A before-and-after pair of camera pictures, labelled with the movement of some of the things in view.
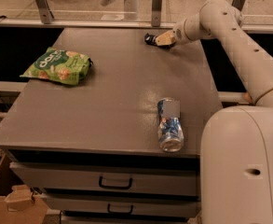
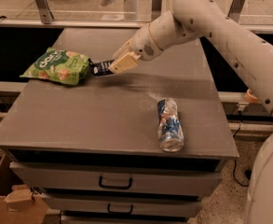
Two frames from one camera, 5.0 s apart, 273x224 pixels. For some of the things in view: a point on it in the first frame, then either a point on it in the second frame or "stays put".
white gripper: (180, 35) to (141, 45)
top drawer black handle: (114, 188) stays put
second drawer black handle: (119, 212) stays put
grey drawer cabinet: (91, 150) stays put
